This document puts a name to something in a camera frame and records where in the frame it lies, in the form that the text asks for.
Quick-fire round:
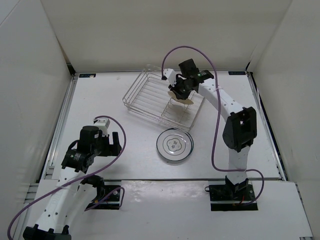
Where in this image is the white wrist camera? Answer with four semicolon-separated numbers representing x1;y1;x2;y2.
93;118;110;137
161;68;177;87

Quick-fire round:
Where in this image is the beige plate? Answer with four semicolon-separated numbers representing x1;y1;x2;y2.
167;90;194;105

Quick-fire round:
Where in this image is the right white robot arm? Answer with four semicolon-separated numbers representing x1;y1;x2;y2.
162;59;257;200

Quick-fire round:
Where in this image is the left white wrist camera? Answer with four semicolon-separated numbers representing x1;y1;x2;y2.
93;118;110;137

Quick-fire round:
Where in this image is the white plate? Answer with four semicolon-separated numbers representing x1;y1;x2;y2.
156;128;194;164

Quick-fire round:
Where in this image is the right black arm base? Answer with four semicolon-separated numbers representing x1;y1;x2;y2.
204;184;258;212

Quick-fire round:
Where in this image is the blue corner sticker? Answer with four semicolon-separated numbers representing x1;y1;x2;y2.
78;73;96;78
228;71;246;76

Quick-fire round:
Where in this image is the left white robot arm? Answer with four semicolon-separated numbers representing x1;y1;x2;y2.
22;125;122;240

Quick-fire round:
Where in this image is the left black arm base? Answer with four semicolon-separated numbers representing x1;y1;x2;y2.
84;184;125;212

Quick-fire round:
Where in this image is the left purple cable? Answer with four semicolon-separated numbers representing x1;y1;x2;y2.
7;115;127;238

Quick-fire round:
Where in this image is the right blue corner sticker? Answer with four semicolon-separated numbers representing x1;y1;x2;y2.
228;71;246;76

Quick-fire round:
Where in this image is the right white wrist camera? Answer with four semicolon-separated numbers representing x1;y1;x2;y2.
161;68;177;87

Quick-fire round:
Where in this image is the left blue corner sticker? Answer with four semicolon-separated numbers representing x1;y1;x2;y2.
78;73;96;78

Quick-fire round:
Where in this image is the silver wire dish rack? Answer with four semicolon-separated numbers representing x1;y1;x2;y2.
122;64;205;132

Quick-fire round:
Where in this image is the aluminium table rail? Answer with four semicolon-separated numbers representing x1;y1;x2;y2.
24;73;78;204

